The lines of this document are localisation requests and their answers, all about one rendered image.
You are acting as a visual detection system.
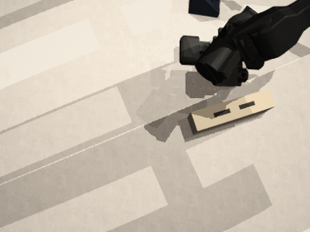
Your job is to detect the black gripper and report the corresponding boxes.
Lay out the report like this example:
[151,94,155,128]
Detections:
[180,28,264,71]

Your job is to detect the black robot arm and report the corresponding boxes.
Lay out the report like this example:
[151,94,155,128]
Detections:
[195,0,310,87]

